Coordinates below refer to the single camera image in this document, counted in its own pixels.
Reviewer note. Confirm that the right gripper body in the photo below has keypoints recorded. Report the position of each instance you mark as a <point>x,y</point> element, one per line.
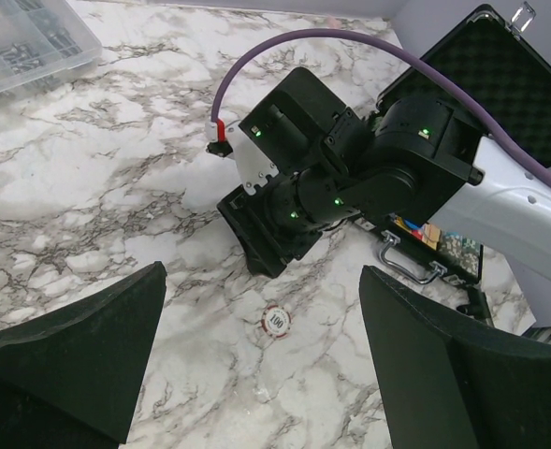
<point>313,138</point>

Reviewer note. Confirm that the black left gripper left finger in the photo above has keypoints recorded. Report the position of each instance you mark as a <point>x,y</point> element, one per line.
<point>73,376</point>

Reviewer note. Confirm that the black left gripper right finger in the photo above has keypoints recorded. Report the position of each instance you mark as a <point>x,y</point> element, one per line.
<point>448,381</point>

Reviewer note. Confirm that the blue small blind button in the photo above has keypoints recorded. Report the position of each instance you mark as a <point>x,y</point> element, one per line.
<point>409,227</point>

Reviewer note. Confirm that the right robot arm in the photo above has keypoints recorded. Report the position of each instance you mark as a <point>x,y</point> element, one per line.
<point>415,159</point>

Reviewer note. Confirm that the black poker chip case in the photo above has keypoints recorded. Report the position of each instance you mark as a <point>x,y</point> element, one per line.
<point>488,72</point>

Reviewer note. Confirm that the clear plastic organizer box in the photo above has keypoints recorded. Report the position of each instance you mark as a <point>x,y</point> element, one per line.
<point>43,44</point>

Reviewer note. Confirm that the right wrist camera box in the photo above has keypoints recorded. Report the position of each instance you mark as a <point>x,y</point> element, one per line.
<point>229,141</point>

